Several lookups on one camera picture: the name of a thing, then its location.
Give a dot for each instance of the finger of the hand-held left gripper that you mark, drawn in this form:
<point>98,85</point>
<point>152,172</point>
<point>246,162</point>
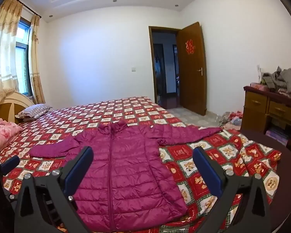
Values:
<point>9,163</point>

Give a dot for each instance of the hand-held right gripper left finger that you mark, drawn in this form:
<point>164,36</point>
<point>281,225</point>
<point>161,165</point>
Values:
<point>77,172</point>

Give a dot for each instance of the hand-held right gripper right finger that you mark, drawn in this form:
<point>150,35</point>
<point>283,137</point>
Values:
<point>208,172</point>

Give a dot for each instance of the magenta puffer jacket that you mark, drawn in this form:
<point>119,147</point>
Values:
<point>126,165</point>

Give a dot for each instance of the pile of grey clothes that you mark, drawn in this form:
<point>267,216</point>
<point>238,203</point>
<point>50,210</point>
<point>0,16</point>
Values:
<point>281,80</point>

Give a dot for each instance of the red patterned bedsheet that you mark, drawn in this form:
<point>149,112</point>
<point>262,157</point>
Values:
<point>196,155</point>

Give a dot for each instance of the pink floral pillow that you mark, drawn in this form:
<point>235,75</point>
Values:
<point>7,131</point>

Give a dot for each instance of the striped pillow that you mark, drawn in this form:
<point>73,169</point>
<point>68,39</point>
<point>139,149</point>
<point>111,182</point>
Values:
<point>34,110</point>

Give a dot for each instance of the light wooden headboard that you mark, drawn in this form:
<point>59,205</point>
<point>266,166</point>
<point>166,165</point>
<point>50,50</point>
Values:
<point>12,104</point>

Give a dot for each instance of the purple box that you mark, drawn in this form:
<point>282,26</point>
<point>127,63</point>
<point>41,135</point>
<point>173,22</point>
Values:
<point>277,136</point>

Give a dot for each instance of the dark brown curved furniture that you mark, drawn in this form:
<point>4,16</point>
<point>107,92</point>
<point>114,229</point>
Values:
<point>288,174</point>

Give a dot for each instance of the wooden dresser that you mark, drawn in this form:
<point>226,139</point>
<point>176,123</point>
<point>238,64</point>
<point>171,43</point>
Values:
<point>269,111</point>

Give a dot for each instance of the pink patterned cloth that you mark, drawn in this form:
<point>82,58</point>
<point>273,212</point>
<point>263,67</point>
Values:
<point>257,86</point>

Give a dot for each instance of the brown wooden door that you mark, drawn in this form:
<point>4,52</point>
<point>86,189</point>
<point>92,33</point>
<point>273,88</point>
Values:
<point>191,70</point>

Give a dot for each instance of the narrow beige floral curtain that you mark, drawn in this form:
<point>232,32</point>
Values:
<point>36,60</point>

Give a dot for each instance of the wide beige floral curtain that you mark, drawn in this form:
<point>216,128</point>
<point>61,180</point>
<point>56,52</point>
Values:
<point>2,53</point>

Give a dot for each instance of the red paper door decoration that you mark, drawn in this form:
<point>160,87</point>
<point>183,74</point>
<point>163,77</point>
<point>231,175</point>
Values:
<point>189,46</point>

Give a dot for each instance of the black curtain rod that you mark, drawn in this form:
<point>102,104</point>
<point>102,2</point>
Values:
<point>26,6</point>

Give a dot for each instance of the brown door frame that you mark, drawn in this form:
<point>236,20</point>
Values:
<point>151,65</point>

